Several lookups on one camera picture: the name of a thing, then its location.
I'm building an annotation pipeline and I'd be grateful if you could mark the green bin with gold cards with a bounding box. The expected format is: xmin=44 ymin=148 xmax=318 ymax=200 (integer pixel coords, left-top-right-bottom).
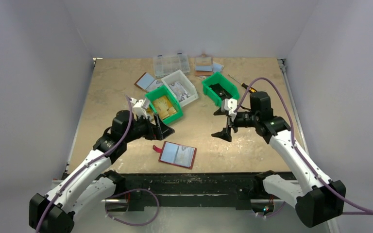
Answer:
xmin=145 ymin=85 xmax=184 ymax=125

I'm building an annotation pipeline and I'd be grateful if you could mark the green bin with black cards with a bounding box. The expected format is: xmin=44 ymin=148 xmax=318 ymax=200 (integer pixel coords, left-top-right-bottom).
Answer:
xmin=202 ymin=72 xmax=240 ymax=107

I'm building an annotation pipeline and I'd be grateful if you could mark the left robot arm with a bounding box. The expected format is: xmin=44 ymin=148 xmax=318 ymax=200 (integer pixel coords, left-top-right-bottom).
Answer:
xmin=29 ymin=110 xmax=175 ymax=233

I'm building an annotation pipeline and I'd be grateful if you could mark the silver VIP card in sleeve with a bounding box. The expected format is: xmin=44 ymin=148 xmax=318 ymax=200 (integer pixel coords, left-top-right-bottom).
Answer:
xmin=173 ymin=145 xmax=196 ymax=167

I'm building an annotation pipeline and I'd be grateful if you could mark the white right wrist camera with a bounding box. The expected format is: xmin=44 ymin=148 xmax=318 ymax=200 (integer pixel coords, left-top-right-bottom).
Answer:
xmin=220 ymin=99 xmax=237 ymax=118

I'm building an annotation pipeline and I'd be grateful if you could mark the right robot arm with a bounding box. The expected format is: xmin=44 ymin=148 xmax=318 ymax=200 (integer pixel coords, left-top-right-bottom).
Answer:
xmin=212 ymin=91 xmax=346 ymax=228

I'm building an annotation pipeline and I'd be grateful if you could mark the silver VIP card stack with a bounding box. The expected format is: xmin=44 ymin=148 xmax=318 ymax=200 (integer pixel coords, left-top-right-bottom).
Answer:
xmin=169 ymin=81 xmax=191 ymax=103

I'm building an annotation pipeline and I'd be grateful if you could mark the red card holder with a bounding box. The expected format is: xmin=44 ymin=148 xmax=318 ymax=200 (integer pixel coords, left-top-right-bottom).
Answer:
xmin=153 ymin=141 xmax=197 ymax=169

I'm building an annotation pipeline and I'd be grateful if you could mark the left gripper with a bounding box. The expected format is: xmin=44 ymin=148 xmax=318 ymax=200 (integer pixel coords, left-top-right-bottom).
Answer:
xmin=124 ymin=113 xmax=173 ymax=143

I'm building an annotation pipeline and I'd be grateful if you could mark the yellow black screwdriver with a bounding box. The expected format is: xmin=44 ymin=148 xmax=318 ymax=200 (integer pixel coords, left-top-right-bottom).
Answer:
xmin=228 ymin=74 xmax=257 ymax=93

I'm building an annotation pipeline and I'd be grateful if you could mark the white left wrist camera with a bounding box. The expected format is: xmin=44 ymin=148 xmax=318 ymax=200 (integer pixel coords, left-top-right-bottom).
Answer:
xmin=130 ymin=98 xmax=151 ymax=119

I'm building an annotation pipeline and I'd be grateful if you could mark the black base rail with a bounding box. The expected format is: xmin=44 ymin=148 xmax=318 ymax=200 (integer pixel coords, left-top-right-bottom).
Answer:
xmin=90 ymin=172 xmax=297 ymax=211

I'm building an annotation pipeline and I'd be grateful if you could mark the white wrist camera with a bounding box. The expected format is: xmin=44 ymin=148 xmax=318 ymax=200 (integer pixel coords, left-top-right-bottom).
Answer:
xmin=130 ymin=98 xmax=151 ymax=119
xmin=220 ymin=99 xmax=237 ymax=118

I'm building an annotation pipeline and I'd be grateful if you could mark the brown open card holder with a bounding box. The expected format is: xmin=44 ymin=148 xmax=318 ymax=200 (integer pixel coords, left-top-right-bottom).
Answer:
xmin=134 ymin=72 xmax=163 ymax=93

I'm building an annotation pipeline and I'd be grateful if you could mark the clear compartment organizer box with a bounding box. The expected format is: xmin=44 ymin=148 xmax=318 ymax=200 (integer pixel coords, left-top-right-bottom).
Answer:
xmin=153 ymin=53 xmax=190 ymax=78

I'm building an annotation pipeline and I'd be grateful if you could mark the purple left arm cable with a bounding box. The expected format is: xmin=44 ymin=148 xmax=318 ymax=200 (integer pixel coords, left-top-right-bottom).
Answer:
xmin=43 ymin=95 xmax=160 ymax=233

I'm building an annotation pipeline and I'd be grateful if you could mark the white plastic bin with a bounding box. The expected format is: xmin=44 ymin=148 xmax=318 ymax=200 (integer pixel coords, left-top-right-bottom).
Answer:
xmin=161 ymin=70 xmax=199 ymax=107

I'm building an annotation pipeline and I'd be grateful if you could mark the black VIP card stack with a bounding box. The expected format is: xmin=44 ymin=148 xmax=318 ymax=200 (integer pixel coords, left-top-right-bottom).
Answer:
xmin=210 ymin=83 xmax=232 ymax=100

